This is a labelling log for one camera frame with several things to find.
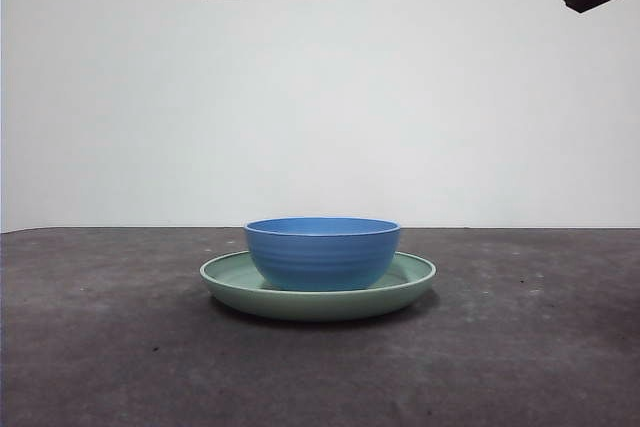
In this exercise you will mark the blue ribbed bowl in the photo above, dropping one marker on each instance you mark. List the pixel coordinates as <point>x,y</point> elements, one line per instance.
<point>320,257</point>

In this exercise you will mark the pale green round plate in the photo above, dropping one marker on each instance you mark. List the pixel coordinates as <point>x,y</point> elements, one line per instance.
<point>320,304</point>

